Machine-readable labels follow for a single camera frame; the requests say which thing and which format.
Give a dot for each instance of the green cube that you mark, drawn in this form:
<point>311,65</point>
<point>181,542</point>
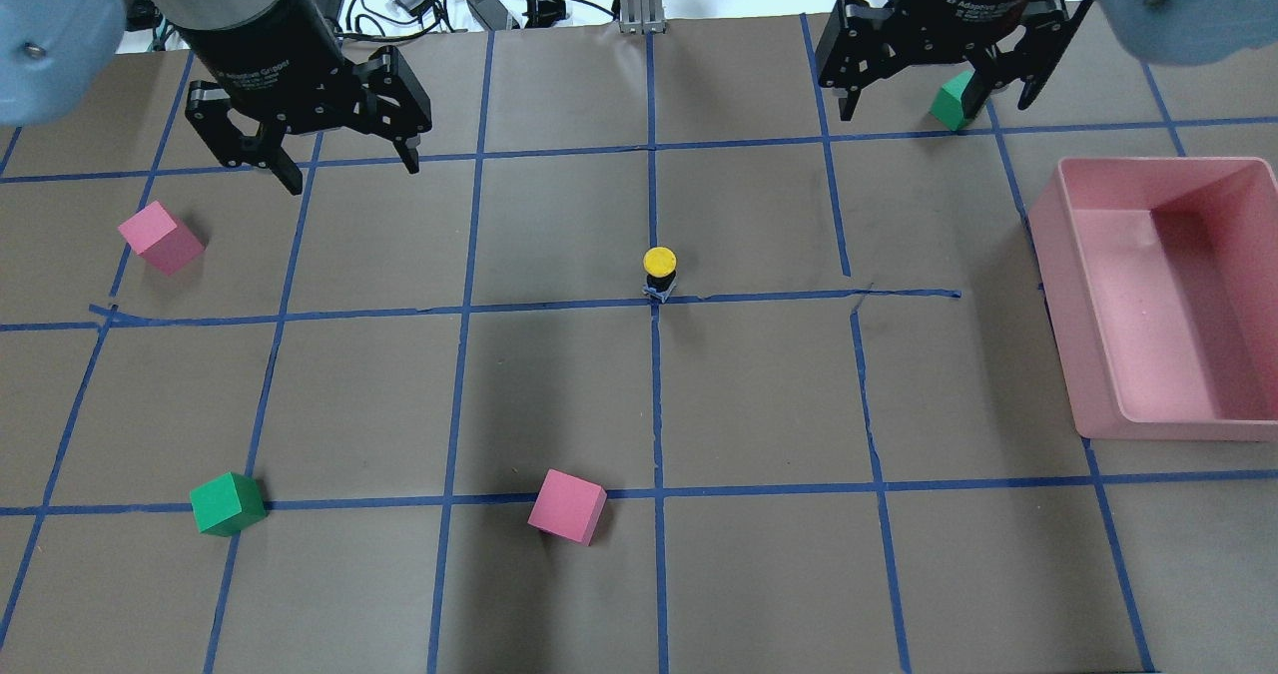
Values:
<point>227,504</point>
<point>959,100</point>

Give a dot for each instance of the pink cube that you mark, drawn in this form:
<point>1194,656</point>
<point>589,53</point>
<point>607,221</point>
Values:
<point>568,507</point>
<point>164,241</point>

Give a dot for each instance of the green cube far right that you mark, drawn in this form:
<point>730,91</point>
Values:
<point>959,100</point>

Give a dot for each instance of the green cube near left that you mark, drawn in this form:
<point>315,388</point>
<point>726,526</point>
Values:
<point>227,504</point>

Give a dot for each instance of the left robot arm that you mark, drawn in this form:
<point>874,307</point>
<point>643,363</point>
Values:
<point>52,50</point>

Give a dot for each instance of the yellow push button switch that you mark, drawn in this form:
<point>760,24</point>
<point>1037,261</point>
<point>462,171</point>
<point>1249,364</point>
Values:
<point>660,269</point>

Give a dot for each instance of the pink cube far left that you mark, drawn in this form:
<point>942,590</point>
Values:
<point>164,241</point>

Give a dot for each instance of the pink plastic bin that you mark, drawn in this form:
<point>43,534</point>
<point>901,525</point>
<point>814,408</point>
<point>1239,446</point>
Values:
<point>1160,275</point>

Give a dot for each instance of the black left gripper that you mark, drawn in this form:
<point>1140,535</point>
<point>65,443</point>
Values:
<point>262,37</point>

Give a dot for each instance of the pink cube centre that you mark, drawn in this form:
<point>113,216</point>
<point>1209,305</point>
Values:
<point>568,507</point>

